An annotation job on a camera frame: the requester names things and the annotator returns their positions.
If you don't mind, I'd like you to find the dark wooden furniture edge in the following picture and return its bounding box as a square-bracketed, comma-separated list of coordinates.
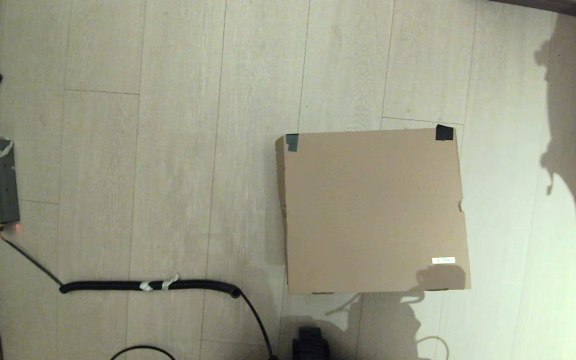
[488, 0, 576, 24]

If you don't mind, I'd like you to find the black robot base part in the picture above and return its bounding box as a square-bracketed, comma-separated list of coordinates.
[292, 327, 330, 360]

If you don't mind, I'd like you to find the white tape strip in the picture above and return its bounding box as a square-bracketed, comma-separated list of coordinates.
[139, 273, 180, 292]

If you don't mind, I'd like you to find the black coiled floor cable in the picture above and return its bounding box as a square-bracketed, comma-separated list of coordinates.
[0, 225, 279, 360]

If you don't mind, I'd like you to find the black cable loop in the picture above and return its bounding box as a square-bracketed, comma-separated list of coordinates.
[110, 344, 176, 360]

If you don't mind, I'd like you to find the brown cardboard shoe box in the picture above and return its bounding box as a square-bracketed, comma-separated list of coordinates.
[275, 125, 472, 296]

